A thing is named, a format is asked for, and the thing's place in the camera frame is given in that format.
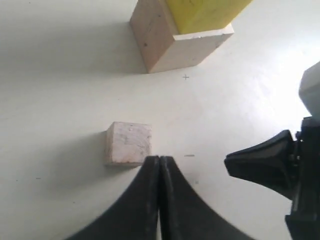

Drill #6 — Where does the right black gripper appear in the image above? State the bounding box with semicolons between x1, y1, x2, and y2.
224;116;320;240

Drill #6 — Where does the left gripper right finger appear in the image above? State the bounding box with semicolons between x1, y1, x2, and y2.
158;156;252;240

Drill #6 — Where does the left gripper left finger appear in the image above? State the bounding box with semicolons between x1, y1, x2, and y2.
68;156;160;240

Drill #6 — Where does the small light wooden cube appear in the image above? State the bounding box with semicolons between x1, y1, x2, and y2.
104;121;152;168

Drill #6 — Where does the large light wooden cube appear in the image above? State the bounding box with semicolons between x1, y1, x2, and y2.
129;0;234;73

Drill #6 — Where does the yellow painted cube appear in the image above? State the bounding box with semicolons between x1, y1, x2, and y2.
166;0;252;34

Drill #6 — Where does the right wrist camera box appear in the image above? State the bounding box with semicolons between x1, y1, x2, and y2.
298;62;320;121

